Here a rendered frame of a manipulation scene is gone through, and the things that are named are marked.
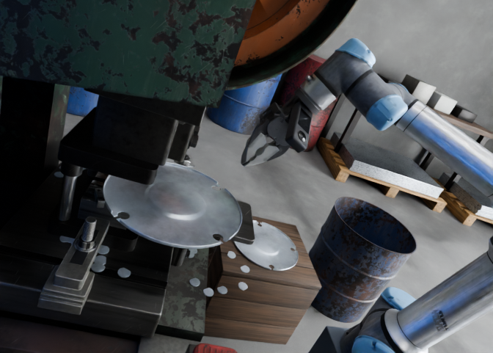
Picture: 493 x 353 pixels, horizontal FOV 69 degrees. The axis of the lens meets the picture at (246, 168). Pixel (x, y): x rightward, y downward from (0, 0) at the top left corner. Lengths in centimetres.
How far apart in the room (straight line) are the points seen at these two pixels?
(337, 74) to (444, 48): 390
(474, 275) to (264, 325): 94
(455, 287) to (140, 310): 59
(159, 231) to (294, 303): 92
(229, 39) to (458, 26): 431
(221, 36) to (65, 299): 43
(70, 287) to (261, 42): 71
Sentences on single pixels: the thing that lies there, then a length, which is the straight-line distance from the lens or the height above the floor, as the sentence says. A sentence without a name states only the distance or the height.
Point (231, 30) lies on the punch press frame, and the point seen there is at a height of 115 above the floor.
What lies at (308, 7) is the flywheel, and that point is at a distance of 99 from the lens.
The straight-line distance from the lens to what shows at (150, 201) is 73.
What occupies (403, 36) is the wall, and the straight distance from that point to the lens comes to 441.
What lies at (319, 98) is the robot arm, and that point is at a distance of 78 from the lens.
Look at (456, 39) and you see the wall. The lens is 471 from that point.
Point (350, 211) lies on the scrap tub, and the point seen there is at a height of 40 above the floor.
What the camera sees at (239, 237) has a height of 78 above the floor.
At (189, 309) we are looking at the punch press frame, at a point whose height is 64.
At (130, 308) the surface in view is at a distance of 65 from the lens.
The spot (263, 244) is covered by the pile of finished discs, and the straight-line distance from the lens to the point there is 148.
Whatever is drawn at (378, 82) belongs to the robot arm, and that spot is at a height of 114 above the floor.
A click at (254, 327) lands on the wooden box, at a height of 8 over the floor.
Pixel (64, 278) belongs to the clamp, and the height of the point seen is 75.
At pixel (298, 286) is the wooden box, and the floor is 33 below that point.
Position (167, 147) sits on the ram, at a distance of 63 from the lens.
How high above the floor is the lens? 120
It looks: 25 degrees down
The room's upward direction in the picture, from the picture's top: 23 degrees clockwise
